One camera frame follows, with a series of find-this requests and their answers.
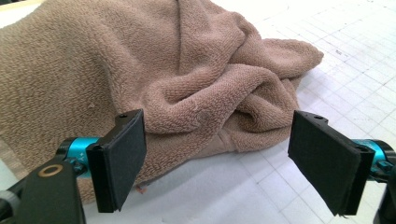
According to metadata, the light wooden table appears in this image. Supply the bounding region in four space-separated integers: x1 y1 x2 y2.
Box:
0 0 45 13

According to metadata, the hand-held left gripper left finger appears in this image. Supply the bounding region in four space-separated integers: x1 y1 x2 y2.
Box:
57 108 148 214

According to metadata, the white foam mat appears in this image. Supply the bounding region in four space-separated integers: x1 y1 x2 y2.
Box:
0 0 396 224

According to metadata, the tan terry towel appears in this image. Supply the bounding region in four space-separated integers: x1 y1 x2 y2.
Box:
0 0 325 204

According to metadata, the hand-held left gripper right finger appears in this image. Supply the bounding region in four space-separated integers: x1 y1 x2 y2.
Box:
288 110 396 217

